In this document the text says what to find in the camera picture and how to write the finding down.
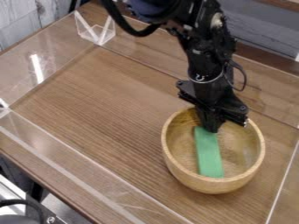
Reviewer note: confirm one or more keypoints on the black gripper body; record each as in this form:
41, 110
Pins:
214, 96

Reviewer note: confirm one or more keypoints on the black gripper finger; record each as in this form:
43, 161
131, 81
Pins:
217, 123
206, 119

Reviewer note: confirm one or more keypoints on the brown wooden bowl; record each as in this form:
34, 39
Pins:
242, 152

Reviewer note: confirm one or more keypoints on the green rectangular block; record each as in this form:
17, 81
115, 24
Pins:
210, 166

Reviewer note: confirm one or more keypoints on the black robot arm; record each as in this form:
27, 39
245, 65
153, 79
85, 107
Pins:
198, 23

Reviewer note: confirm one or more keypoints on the clear acrylic corner bracket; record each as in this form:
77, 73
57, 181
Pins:
98, 34

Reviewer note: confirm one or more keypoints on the clear acrylic tray wall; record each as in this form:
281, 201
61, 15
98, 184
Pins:
97, 153

